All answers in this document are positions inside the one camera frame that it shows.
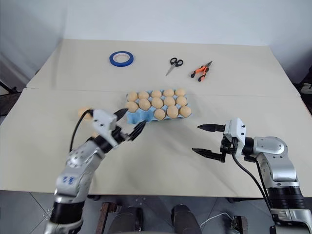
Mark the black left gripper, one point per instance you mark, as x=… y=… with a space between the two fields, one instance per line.
x=120 y=137

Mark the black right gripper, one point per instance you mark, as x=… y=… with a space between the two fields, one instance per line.
x=229 y=145

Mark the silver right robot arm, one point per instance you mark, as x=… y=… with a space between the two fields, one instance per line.
x=280 y=161

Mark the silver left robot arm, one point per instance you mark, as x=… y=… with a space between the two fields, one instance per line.
x=78 y=165

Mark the blue egg carton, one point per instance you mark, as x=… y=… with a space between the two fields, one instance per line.
x=136 y=117

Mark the tan egg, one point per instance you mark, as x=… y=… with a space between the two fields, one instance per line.
x=168 y=92
x=83 y=112
x=181 y=101
x=131 y=107
x=144 y=104
x=172 y=112
x=156 y=93
x=185 y=111
x=132 y=96
x=160 y=114
x=157 y=103
x=180 y=92
x=169 y=101
x=143 y=94

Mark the blue tape roll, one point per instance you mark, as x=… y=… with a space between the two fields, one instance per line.
x=113 y=62

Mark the orange black pliers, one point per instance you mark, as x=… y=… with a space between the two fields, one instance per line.
x=201 y=70

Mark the dark rounded shape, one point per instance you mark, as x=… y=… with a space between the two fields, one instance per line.
x=185 y=219

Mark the rusty brown metal bar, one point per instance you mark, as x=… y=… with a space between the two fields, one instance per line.
x=104 y=217
x=241 y=225

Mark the dark background equipment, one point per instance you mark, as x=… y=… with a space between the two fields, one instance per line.
x=304 y=89

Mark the black stand leg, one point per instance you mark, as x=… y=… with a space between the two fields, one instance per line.
x=8 y=87

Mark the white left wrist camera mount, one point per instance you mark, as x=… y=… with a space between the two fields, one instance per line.
x=103 y=122

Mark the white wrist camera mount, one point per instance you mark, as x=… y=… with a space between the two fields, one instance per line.
x=236 y=129
x=103 y=122

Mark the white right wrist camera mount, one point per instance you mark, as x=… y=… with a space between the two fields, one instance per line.
x=236 y=129

